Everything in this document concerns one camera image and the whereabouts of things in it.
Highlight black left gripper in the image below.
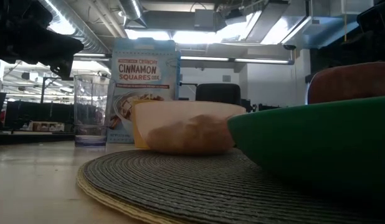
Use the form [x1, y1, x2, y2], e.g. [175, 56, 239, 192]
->
[0, 18, 85, 81]

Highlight clear drinking glass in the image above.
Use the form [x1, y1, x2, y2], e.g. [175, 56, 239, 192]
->
[73, 74, 116, 147]

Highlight blue cinnamon squares cereal box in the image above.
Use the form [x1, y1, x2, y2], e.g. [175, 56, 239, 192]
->
[107, 37, 182, 144]

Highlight brown cereal pieces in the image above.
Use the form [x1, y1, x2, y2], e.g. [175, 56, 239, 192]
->
[145, 114, 235, 154]

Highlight brown toast slice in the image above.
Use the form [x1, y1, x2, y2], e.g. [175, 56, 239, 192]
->
[307, 61, 385, 105]

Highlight ceiling strip light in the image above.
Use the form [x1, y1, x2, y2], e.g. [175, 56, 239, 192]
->
[181, 55, 295, 66]
[73, 52, 113, 59]

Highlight yellow cup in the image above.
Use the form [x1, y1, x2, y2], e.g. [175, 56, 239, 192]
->
[131, 99, 156, 149]

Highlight translucent white cereal bowl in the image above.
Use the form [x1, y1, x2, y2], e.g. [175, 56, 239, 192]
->
[131, 100, 247, 156]

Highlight black toaster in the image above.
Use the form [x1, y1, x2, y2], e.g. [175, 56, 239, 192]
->
[195, 83, 242, 106]

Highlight grey round woven placemat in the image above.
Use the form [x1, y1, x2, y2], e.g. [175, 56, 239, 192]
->
[76, 148, 385, 224]

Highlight green plate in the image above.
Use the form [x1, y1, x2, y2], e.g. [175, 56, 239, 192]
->
[227, 95, 385, 202]

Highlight silver ceiling ventilation duct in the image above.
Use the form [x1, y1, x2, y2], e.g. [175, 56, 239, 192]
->
[39, 0, 143, 54]

